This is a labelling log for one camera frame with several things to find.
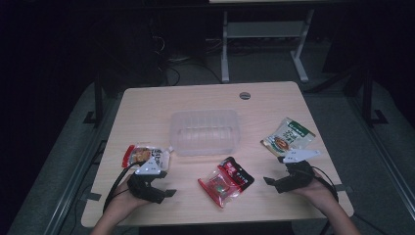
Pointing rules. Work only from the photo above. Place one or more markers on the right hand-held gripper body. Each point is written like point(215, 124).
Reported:
point(295, 179)

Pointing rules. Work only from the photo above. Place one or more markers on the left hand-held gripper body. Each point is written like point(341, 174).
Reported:
point(145, 189)

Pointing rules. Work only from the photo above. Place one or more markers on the white spouted sauce pouch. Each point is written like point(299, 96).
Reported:
point(140, 155)

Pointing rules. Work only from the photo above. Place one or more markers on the clear plastic container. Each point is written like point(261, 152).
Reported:
point(205, 133)

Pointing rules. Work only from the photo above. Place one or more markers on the person's left hand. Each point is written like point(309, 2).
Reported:
point(125, 199)

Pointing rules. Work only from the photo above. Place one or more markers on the person's right hand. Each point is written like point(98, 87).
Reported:
point(319, 196)

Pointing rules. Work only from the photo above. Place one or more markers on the green and white snack packet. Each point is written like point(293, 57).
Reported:
point(287, 135)

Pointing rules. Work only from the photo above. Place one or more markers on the red snack packet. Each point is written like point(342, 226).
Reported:
point(225, 182)

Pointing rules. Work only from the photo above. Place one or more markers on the grey tape strip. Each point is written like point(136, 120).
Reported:
point(93, 196)
point(344, 188)

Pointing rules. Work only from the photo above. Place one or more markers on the black metal stand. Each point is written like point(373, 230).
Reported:
point(367, 98)
point(98, 98)

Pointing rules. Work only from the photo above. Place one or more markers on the white desk frame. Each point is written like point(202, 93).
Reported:
point(264, 29)

